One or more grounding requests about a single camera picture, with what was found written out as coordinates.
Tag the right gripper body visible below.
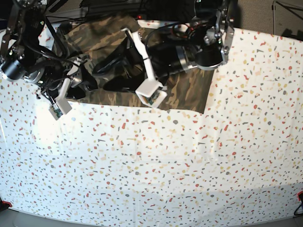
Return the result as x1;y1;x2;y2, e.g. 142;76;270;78
23;57;98;99

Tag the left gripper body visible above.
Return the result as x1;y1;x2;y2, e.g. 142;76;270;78
146;43;189;80

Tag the camouflage T-shirt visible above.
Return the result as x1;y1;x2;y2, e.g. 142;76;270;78
57;14;213;113

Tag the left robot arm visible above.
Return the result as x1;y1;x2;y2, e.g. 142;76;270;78
93;0;238;97

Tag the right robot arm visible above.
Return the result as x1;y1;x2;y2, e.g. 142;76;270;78
0;0;98;103

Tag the terrazzo patterned tablecloth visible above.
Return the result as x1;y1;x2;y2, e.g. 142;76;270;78
0;29;303;227

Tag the red table clamp left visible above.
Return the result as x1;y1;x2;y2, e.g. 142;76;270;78
0;200;12;210

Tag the red table clamp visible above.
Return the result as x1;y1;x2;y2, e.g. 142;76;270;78
297;191;303;203
0;200;12;210

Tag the red table clamp right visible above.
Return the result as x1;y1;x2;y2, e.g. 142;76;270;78
297;191;303;203

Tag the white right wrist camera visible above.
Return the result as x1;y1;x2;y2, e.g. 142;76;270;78
49;78;72;121

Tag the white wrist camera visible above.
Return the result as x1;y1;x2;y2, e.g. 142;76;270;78
49;78;72;121
121;28;167;108

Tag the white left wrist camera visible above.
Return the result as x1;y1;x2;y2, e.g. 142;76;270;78
121;28;167;108

